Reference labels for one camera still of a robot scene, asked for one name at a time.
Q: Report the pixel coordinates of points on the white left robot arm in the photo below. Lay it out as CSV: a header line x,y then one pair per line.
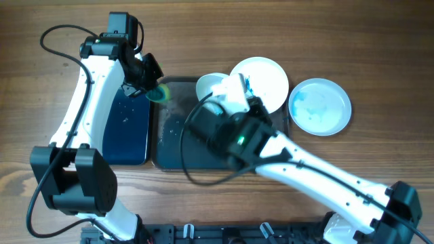
x,y
71,172

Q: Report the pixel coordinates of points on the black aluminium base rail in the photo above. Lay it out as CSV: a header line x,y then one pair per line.
x,y
292,233

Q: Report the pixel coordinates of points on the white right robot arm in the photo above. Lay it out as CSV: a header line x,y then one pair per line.
x,y
360,208

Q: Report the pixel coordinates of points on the small black water tray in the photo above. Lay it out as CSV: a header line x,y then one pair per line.
x,y
126,134

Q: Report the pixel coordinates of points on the white plate with streak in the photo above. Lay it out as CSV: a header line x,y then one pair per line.
x,y
320,107

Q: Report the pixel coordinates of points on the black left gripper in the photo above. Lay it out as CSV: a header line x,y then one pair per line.
x,y
156,72

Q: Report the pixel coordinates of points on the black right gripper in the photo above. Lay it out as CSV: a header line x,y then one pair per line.
x,y
247,102

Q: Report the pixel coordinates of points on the large black tray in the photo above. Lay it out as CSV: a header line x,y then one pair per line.
x,y
173,147

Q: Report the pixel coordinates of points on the green yellow sponge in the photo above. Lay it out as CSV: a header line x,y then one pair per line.
x,y
160,94

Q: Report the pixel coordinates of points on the white plate with blue splat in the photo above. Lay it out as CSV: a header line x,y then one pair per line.
x,y
204,84

